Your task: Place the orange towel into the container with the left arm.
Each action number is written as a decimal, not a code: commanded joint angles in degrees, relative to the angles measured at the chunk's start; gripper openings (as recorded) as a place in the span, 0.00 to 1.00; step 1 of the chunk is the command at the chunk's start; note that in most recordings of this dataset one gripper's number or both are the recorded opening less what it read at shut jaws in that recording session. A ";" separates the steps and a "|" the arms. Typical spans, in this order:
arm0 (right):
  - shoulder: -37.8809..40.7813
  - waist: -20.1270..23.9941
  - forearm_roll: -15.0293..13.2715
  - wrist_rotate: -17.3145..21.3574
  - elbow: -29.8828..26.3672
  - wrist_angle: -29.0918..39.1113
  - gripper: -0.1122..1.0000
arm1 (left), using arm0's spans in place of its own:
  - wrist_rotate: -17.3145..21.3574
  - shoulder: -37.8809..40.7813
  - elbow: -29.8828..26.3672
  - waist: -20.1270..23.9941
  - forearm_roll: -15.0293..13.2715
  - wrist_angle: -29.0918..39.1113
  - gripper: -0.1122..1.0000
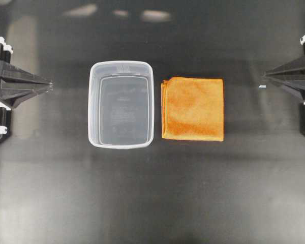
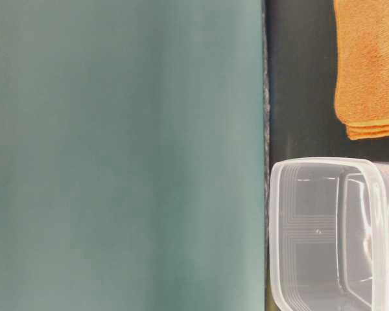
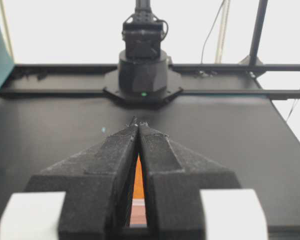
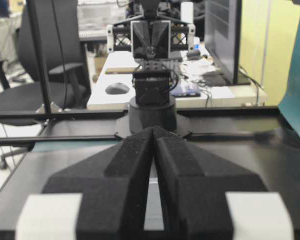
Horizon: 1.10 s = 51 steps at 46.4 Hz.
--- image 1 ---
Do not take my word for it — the clear plastic container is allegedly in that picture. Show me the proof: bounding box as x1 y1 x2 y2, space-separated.
88 60 155 149

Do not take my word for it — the orange folded towel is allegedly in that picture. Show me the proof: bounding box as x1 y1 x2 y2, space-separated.
161 77 224 142

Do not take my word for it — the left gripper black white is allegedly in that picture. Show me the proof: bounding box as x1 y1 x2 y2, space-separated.
0 37 53 143

